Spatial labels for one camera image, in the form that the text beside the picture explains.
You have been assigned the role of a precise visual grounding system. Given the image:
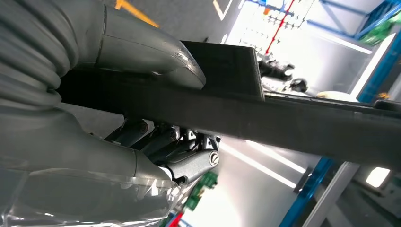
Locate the blue metal rack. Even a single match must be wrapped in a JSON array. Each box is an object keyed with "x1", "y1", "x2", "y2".
[{"x1": 278, "y1": 31, "x2": 401, "y2": 227}]

